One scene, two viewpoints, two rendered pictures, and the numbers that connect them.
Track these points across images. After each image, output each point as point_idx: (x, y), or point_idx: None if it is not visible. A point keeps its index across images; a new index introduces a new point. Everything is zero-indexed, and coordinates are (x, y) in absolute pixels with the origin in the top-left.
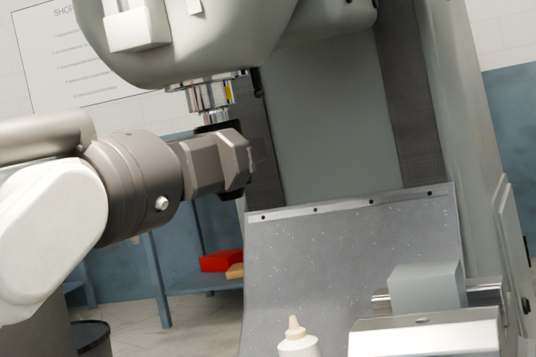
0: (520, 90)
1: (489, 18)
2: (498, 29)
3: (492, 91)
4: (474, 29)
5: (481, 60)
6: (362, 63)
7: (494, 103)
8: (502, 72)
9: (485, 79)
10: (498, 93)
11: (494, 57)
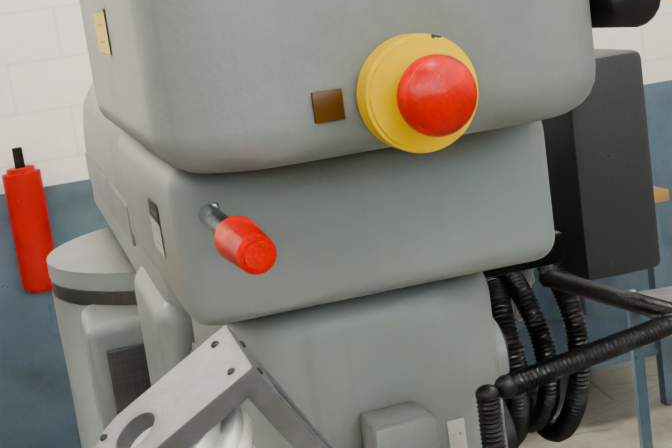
0: (102, 216)
1: (56, 107)
2: (70, 125)
3: (61, 217)
4: (34, 121)
5: (44, 169)
6: None
7: (63, 236)
8: (75, 188)
9: (50, 198)
10: (70, 220)
11: (64, 166)
